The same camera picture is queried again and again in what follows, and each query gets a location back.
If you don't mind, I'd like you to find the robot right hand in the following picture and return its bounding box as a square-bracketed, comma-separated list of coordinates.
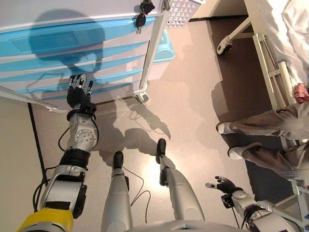
[205, 175, 239, 194]

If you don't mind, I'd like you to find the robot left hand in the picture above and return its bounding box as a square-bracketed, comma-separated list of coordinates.
[66, 73, 94, 111]

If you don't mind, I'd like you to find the blue front cart drawer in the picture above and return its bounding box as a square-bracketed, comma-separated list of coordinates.
[0, 69, 144, 96]
[0, 55, 147, 84]
[0, 17, 156, 64]
[14, 81, 142, 107]
[0, 41, 150, 73]

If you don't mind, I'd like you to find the white bystander shoe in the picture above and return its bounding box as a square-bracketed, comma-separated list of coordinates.
[227, 146, 246, 160]
[215, 121, 234, 135]

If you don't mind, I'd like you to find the silver robot right leg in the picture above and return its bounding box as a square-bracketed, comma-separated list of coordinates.
[158, 154, 206, 222]

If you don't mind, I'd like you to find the silver robot leg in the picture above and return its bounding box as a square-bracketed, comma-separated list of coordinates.
[100, 166, 133, 232]
[158, 154, 206, 222]

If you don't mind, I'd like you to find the silver robot torso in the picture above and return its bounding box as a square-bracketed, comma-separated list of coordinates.
[130, 218, 244, 232]

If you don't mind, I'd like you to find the black robot left foot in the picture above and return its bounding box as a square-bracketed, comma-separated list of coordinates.
[112, 151, 125, 170]

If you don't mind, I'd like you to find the white medical cart body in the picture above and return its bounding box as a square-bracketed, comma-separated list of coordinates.
[0, 0, 169, 114]

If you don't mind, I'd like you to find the black cart key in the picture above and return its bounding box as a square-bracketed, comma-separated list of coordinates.
[135, 12, 147, 34]
[140, 0, 155, 14]

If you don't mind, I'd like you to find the light blue waste bin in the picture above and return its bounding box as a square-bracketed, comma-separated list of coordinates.
[144, 30, 176, 82]

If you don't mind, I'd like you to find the silver robot left leg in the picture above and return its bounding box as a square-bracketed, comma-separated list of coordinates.
[100, 166, 133, 232]

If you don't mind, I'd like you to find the bystander bare hand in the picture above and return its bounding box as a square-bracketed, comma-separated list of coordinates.
[292, 83, 309, 104]

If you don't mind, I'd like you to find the white perforated side basket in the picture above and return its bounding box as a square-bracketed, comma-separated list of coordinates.
[166, 0, 206, 29]

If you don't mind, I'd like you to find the white bed caster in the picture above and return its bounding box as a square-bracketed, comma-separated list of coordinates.
[216, 36, 234, 56]

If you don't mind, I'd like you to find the white bed sheet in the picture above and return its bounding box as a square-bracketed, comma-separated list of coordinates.
[257, 0, 309, 87]

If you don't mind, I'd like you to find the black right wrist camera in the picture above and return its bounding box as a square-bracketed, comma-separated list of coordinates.
[221, 194, 235, 208]

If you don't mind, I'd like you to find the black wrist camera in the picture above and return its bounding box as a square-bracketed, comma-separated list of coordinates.
[221, 194, 235, 208]
[81, 98, 97, 114]

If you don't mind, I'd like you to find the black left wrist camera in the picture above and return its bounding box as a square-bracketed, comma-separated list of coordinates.
[81, 98, 97, 114]

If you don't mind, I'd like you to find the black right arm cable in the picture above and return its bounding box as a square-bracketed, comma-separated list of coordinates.
[230, 205, 252, 229]

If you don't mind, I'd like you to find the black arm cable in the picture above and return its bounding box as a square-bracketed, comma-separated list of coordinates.
[230, 205, 252, 229]
[32, 127, 70, 213]

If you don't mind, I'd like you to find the thin floor cable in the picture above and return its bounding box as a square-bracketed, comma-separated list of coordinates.
[120, 165, 152, 224]

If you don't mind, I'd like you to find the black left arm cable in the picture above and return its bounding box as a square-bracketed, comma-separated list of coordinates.
[32, 127, 70, 213]

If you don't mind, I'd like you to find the white metal bed frame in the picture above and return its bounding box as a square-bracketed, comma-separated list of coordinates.
[225, 0, 309, 229]

